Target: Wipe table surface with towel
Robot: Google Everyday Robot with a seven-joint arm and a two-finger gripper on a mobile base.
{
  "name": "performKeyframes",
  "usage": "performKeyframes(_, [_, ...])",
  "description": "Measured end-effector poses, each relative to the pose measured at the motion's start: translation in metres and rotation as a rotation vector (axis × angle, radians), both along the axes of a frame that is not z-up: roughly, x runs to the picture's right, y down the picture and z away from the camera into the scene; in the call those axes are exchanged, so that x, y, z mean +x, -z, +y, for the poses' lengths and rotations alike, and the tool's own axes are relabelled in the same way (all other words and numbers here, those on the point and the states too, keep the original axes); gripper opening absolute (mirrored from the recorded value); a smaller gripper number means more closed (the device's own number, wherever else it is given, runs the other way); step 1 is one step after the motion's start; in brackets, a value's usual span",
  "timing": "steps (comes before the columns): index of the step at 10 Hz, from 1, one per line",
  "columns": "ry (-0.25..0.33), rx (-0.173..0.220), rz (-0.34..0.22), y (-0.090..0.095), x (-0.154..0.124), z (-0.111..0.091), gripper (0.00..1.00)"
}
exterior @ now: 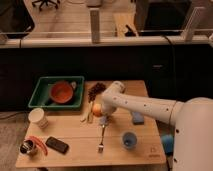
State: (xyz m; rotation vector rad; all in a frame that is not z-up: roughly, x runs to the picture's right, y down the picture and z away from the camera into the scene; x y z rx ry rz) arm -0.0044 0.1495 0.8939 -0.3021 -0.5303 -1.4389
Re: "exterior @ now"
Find red chili pepper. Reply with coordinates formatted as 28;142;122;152
27;136;48;156

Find black monitor left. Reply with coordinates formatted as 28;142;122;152
0;0;35;39

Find orange bowl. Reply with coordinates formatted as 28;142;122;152
49;81;74;104

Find small metal cup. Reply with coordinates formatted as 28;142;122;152
20;139;37;155

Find black monitor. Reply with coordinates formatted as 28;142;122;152
0;0;35;39
135;0;191;36

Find white paper cup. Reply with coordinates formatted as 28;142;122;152
28;108;48;129

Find peeled banana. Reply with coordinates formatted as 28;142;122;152
80;101;94;123

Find blue cup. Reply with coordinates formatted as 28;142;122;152
122;132;137;150

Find blue sponge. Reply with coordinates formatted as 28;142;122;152
131;112;144;125

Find small object in bin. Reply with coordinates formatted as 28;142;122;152
70;81;77;90

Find silver fork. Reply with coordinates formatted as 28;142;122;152
98;125;106;153

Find green plastic bin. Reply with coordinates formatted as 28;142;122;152
28;76;84;110

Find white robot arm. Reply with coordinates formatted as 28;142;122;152
102;81;213;171

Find black monitor right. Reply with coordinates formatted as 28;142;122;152
135;0;191;36

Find orange fruit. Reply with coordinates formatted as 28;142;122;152
92;103;102;117

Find blue object under table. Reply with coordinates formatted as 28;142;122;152
161;134;174;154

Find black office chair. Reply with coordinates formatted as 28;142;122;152
31;0;61;11

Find black phone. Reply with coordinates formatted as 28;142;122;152
45;137;69;154

